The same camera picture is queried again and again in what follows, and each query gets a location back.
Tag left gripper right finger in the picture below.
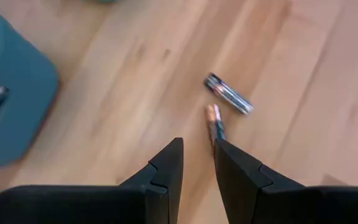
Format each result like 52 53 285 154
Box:
214 138 358 224

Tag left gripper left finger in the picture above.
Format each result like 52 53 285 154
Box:
0 138 185 224

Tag black copper Duracell battery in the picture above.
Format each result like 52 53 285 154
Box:
205 103 227 146

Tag blue plastic bin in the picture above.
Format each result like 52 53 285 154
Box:
0 11 60 172

